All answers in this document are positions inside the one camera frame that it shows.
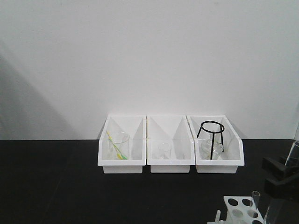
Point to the white test tube rack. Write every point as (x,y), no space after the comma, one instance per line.
(240,210)

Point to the black wire tripod stand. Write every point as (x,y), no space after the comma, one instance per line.
(218,132)

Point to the white storage bin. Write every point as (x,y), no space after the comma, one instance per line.
(175,131)
(135,126)
(233,155)

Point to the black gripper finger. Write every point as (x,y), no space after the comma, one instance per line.
(281,169)
(287,189)

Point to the middle white storage bin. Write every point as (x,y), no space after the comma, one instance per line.
(175,131)

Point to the right white storage bin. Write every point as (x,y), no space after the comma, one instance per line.
(233,155)

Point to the yellow green stirring stick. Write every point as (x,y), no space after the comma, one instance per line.
(118,151)

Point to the clear glass flask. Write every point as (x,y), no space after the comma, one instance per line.
(211,148)

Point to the left white storage bin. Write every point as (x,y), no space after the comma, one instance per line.
(135,126)

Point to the small clear glass beaker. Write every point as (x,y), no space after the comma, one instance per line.
(164,151)

